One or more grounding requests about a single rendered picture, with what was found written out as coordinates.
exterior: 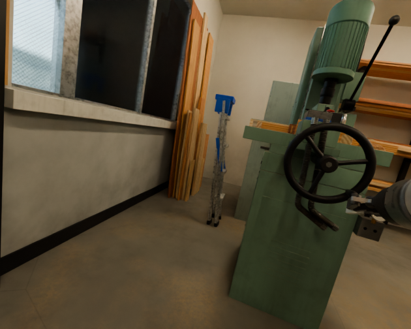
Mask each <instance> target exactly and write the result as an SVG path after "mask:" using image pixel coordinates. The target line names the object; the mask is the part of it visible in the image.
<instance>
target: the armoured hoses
mask: <svg viewBox="0 0 411 329"><path fill-rule="evenodd" d="M329 122H330V119H323V123H329ZM317 124H318V117H312V119H311V126H310V127H312V126H313V125H317ZM327 133H328V131H321V135H320V139H319V145H318V149H319V150H320V151H321V152H322V153H323V154H324V151H325V146H326V145H325V144H326V139H327ZM315 134H316V133H314V134H312V135H310V137H311V139H312V140H313V141H314V137H315ZM311 152H312V147H311V146H310V144H309V143H308V142H307V145H306V149H305V155H304V159H303V163H302V168H301V173H300V178H299V182H298V183H299V184H300V186H302V188H304V186H305V180H306V175H307V170H308V167H309V166H308V165H309V162H310V157H311ZM318 158H319V157H318V156H316V161H315V166H314V172H313V173H314V174H313V177H312V178H313V179H312V182H311V185H312V184H313V182H314V181H315V179H316V177H317V175H318V173H319V171H320V170H319V169H318V167H317V165H316V162H317V160H318ZM317 187H318V185H317V186H316V189H315V190H314V192H313V193H314V194H317ZM301 199H302V196H301V195H299V194H298V193H296V197H295V206H296V208H297V210H299V211H300V212H301V213H302V214H303V215H305V216H306V217H307V218H309V219H310V220H311V221H312V222H313V223H315V224H316V225H317V226H318V227H319V228H321V229H322V230H326V229H327V226H328V227H329V228H330V229H332V230H333V231H335V232H336V231H338V230H339V226H337V225H336V224H335V223H333V222H331V221H330V220H329V219H328V218H327V217H325V216H324V215H322V214H321V213H320V212H319V211H317V210H316V209H315V207H314V204H315V202H313V201H311V200H309V201H308V210H309V211H308V210H306V208H304V207H303V206H302V205H301Z"/></svg>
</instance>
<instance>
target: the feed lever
mask: <svg viewBox="0 0 411 329"><path fill-rule="evenodd" d="M400 19H401V17H400V16H399V15H394V16H392V17H391V18H390V19H389V22H388V24H389V27H388V29H387V31H386V33H385V34H384V36H383V38H382V40H381V42H380V44H379V45H378V48H377V49H376V51H375V53H374V55H373V57H372V58H371V60H370V62H369V64H368V66H367V68H366V69H365V72H364V73H363V75H362V77H361V79H360V81H359V82H358V84H357V86H356V88H355V90H354V92H353V94H352V96H351V97H350V99H344V100H343V102H342V104H341V110H342V111H341V112H343V111H344V112H345V111H350V112H351V111H352V110H353V109H354V107H355V105H356V100H353V98H354V96H355V94H356V93H357V91H358V89H359V87H360V85H361V83H362V82H363V80H364V78H365V77H366V75H367V73H368V71H369V69H370V67H371V65H372V64H373V62H374V60H375V59H376V57H377V55H378V53H379V51H380V49H381V47H382V46H383V44H384V42H385V40H386V39H387V37H388V35H389V33H390V31H391V29H392V28H393V26H394V25H396V24H398V23H399V21H400Z"/></svg>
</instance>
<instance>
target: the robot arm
mask: <svg viewBox="0 0 411 329"><path fill-rule="evenodd" d="M345 213H348V214H364V216H365V217H370V215H374V216H376V217H382V218H383V219H385V220H386V221H387V222H389V223H392V224H394V225H401V226H403V227H405V228H408V229H410V230H411V178H410V179H407V180H401V181H398V182H396V183H394V184H393V185H391V186H390V187H387V188H385V189H382V190H381V191H380V192H379V193H378V194H377V195H376V196H367V197H366V198H362V196H361V195H358V194H357V193H352V196H351V197H350V198H349V199H348V202H347V205H346V211H345Z"/></svg>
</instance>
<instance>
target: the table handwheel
mask: <svg viewBox="0 0 411 329"><path fill-rule="evenodd" d="M321 131H338V132H342V133H345V134H347V135H349V136H351V137H352V138H354V139H355V140H356V141H357V142H358V143H359V144H360V146H361V147H362V149H363V151H364V154H365V158H366V159H358V160H349V161H338V160H336V158H334V157H332V156H329V155H324V154H323V153H322V152H321V151H320V150H319V149H318V147H317V146H316V144H315V143H314V142H313V140H312V139H311V137H310V135H312V134H314V133H318V132H321ZM304 139H306V141H307V142H308V143H309V144H310V146H311V147H312V149H313V150H314V151H315V153H316V154H317V156H318V157H319V158H318V160H317V162H316V165H317V167H318V169H319V170H320V171H319V173H318V175H317V177H316V179H315V181H314V182H313V184H312V185H311V188H310V189H309V190H308V191H307V190H305V189H304V188H302V186H300V184H299V183H298V182H297V181H296V179H295V177H294V175H293V172H292V156H293V154H294V152H295V150H296V148H297V147H298V145H299V144H300V143H301V142H302V141H303V140H304ZM362 164H366V166H365V171H364V174H363V176H362V178H361V179H360V181H359V182H358V183H357V184H356V185H355V186H354V187H353V188H351V189H350V190H353V191H355V192H357V193H358V194H360V193H361V192H363V191H364V190H365V189H366V188H367V186H368V185H369V184H370V182H371V181H372V179H373V177H374V173H375V171H376V153H375V150H374V148H373V145H372V144H371V142H370V141H369V139H368V138H367V137H366V136H365V135H364V134H363V133H361V132H360V131H359V130H357V129H355V128H353V127H351V126H349V125H345V124H342V123H321V124H317V125H313V126H312V127H309V128H307V129H305V130H304V131H301V132H300V133H299V134H298V135H297V136H296V137H295V138H294V139H293V140H292V141H291V142H290V144H289V146H288V147H287V149H286V152H285V155H284V162H283V166H284V173H285V176H286V179H287V181H288V183H289V184H290V186H291V187H292V188H293V189H294V190H295V191H296V192H297V193H298V194H299V195H301V196H302V197H304V198H306V199H308V200H311V201H313V202H317V203H322V204H336V203H340V202H344V201H347V200H348V199H349V198H350V197H349V196H348V195H347V194H346V192H345V193H342V194H339V195H334V196H321V195H316V194H314V193H313V192H314V190H315V189H316V186H317V185H318V183H319V181H320V180H321V179H322V177H323V175H324V174H325V173H332V172H334V171H336V169H337V168H338V166H342V165H362Z"/></svg>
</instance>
